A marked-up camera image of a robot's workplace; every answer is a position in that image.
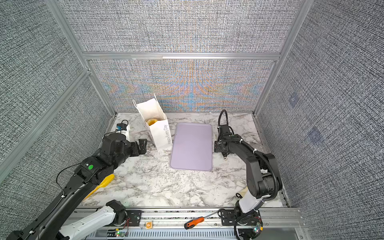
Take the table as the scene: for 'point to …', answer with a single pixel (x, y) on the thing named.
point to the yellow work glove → (242, 193)
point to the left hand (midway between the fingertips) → (139, 141)
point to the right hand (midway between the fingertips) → (223, 147)
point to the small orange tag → (149, 225)
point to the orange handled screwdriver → (194, 222)
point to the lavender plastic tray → (192, 148)
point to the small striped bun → (151, 121)
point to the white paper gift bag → (150, 109)
